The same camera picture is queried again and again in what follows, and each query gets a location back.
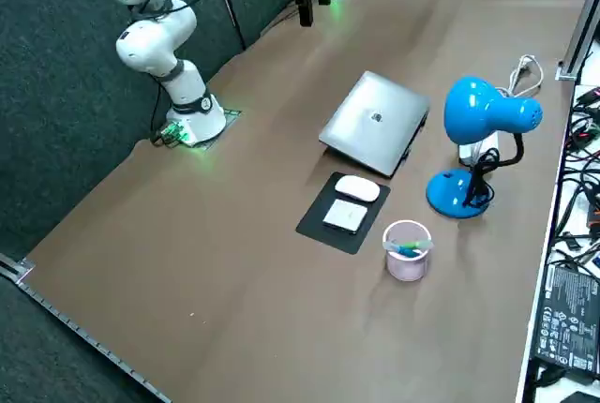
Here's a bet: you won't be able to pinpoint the white power strip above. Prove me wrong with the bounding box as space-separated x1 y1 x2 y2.
457 132 501 168

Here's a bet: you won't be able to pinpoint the white computer mouse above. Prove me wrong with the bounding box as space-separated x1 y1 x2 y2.
334 174 381 202

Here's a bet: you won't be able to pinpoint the aluminium frame post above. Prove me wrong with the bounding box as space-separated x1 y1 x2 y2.
556 0 600 82

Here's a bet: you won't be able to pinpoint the black base cable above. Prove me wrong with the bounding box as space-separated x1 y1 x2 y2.
149 83 187 147

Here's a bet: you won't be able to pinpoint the silver phone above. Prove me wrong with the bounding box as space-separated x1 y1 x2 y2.
322 198 370 236

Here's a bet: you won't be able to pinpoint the tangled black cables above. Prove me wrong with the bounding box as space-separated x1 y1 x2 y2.
557 86 600 263

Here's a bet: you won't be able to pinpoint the grey Apple laptop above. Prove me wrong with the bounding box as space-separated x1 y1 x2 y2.
318 69 431 178

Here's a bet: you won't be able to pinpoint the black lamp power cord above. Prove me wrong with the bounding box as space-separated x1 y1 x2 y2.
462 145 502 210

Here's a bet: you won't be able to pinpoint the pink pen cup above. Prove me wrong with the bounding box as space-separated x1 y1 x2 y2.
382 218 433 283

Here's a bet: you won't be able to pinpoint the white power strip cable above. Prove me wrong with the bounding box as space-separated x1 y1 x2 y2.
496 53 545 100

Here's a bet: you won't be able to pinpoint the black labelled power supply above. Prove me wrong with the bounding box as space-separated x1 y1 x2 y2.
532 261 600 379

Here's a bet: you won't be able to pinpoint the black tripod leg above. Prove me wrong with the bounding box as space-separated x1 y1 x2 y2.
205 0 248 52

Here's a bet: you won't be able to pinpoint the black mouse pad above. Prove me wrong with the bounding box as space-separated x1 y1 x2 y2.
294 171 392 255

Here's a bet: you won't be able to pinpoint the green blue marker pen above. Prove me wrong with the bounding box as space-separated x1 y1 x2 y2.
393 240 424 260

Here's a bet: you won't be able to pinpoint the aluminium table edge rail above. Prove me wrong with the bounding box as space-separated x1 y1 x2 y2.
0 252 171 403

